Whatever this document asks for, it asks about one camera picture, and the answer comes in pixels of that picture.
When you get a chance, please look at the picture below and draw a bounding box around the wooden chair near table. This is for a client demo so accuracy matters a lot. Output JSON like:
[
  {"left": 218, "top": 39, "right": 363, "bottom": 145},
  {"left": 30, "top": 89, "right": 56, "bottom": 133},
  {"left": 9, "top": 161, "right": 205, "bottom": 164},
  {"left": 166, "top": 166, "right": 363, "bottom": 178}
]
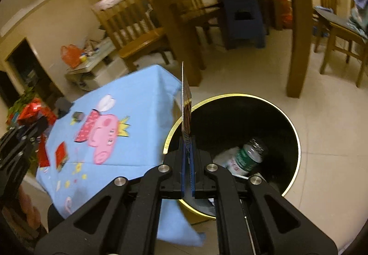
[{"left": 92, "top": 0, "right": 172, "bottom": 72}]

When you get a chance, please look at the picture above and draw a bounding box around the cardboard card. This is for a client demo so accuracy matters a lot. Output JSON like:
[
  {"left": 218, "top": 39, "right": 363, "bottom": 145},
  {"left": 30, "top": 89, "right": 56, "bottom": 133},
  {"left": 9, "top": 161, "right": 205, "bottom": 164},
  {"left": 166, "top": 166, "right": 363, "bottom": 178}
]
[{"left": 181, "top": 62, "right": 192, "bottom": 152}]

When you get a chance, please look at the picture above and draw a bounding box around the clothes pile on chair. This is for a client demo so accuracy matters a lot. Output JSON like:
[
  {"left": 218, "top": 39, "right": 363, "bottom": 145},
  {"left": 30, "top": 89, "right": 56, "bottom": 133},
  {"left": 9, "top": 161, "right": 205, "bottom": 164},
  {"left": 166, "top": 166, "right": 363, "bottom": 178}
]
[{"left": 349, "top": 0, "right": 367, "bottom": 37}]

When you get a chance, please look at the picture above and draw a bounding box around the small dark box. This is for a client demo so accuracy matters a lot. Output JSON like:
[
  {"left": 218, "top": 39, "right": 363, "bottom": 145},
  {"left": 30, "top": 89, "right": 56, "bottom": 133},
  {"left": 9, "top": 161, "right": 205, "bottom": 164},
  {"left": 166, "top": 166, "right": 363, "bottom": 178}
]
[{"left": 72, "top": 111, "right": 85, "bottom": 123}]

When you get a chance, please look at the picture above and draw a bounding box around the black round trash bin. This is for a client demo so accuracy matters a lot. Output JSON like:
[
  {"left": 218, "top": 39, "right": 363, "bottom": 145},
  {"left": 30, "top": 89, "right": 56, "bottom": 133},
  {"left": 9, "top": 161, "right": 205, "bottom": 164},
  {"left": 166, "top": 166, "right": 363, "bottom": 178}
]
[{"left": 163, "top": 92, "right": 302, "bottom": 225}]

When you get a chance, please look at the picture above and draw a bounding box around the white low cabinet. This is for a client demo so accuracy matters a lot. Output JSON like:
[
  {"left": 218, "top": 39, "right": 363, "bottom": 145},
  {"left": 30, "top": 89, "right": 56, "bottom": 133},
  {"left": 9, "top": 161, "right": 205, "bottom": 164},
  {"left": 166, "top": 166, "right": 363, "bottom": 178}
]
[{"left": 65, "top": 38, "right": 128, "bottom": 92}]

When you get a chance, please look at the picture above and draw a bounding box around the wooden chair with clothes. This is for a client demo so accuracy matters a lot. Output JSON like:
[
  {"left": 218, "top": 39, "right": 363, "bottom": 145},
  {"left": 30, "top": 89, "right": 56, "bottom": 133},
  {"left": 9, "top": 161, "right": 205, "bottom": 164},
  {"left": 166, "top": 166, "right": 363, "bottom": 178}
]
[{"left": 314, "top": 7, "right": 367, "bottom": 87}]

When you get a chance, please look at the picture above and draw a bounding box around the blue plastic stool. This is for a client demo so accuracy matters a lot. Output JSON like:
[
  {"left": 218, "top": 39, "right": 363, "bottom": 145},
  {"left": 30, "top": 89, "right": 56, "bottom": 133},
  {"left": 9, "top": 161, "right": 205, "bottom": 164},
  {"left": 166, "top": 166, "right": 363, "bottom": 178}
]
[{"left": 220, "top": 0, "right": 266, "bottom": 49}]

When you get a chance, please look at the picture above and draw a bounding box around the red bag under table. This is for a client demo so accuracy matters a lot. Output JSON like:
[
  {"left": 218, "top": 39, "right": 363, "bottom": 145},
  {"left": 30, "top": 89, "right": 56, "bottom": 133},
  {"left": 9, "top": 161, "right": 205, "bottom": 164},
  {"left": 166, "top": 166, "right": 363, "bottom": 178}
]
[{"left": 279, "top": 0, "right": 293, "bottom": 29}]

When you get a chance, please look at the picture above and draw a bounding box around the black phone stand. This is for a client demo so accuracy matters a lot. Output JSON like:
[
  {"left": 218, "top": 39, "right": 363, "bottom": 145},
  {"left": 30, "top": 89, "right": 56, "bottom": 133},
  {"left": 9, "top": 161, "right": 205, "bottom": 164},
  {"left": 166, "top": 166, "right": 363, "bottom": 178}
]
[{"left": 55, "top": 97, "right": 74, "bottom": 119}]

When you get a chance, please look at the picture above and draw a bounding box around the red small packet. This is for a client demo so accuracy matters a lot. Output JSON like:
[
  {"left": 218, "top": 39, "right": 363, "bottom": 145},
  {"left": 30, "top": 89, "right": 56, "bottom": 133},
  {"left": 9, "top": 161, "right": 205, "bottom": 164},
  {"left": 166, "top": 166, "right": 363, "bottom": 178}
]
[{"left": 55, "top": 142, "right": 69, "bottom": 172}]

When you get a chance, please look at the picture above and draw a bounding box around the clear plastic water bottle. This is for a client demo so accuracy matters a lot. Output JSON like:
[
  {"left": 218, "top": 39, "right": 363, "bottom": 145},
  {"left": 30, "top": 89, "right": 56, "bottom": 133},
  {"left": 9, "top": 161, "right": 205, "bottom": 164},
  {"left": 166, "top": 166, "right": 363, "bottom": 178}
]
[{"left": 225, "top": 139, "right": 267, "bottom": 177}]

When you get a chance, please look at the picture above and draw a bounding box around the orange plastic bag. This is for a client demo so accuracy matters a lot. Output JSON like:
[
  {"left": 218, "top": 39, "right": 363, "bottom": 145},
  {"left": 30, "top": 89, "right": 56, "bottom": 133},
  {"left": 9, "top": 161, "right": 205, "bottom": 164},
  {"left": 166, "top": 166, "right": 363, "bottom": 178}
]
[{"left": 60, "top": 45, "right": 82, "bottom": 69}]

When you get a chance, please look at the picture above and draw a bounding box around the light blue cartoon tablecloth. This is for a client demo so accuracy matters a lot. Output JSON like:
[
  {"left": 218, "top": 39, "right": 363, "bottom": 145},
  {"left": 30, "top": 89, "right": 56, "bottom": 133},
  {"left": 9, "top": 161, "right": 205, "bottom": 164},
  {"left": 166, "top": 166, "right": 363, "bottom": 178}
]
[{"left": 35, "top": 64, "right": 207, "bottom": 248}]

